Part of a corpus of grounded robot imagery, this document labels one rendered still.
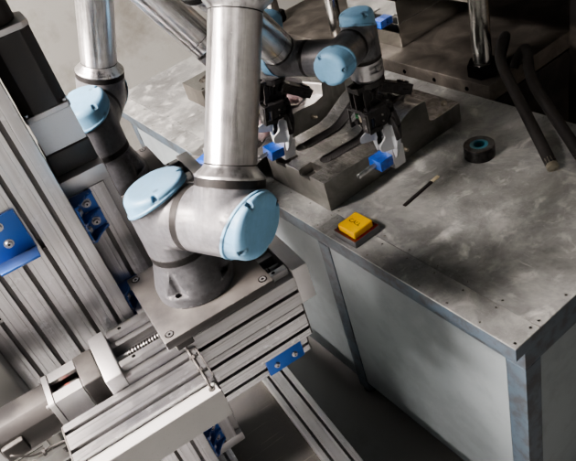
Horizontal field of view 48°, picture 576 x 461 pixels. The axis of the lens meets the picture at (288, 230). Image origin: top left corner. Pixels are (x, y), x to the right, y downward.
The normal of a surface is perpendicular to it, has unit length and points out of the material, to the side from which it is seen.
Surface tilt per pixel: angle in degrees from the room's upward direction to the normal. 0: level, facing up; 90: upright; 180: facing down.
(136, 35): 90
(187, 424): 90
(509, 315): 0
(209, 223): 56
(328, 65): 90
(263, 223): 96
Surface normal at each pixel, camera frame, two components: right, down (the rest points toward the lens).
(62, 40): 0.49, 0.43
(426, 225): -0.25, -0.76
